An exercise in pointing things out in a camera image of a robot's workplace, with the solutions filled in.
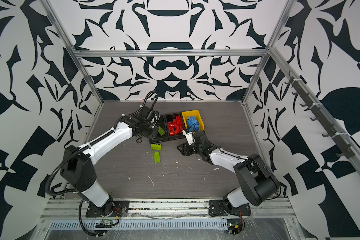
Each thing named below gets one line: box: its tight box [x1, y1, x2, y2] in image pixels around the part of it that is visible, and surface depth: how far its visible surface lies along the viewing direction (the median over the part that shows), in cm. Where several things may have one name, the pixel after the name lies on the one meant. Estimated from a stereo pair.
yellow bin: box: [181, 109, 205, 131], surface depth 105 cm
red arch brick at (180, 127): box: [173, 121, 184, 135], surface depth 102 cm
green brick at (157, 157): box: [154, 152, 161, 163], surface depth 93 cm
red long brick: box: [167, 122, 176, 136], surface depth 102 cm
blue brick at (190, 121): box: [186, 116, 194, 132], surface depth 104 cm
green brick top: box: [150, 144, 162, 151], surface depth 96 cm
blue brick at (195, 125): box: [192, 116, 200, 132], surface depth 103 cm
